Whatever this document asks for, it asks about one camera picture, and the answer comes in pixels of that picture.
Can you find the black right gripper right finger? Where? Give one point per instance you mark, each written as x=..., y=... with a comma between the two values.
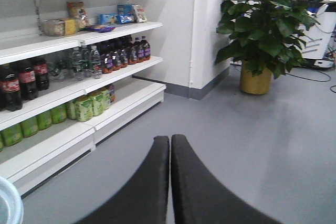
x=199, y=197

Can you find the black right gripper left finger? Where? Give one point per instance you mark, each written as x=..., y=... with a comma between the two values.
x=143, y=198

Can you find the light blue plastic basket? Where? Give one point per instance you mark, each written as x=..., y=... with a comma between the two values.
x=12, y=209

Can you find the yellow plant pot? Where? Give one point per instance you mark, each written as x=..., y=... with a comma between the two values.
x=256, y=85

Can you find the white store shelving unit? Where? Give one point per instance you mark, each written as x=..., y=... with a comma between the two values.
x=34, y=159

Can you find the blue cracker snack bag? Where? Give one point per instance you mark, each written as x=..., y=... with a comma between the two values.
x=100, y=28

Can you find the dark blue Oreo pack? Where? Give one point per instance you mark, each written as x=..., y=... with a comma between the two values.
x=125, y=18

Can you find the blue cookie pack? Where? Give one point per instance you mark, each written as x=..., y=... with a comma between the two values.
x=106, y=19

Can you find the clear cookie tub yellow label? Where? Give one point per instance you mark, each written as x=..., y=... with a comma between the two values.
x=59, y=27

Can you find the green potted plant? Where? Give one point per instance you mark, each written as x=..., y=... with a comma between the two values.
x=264, y=34

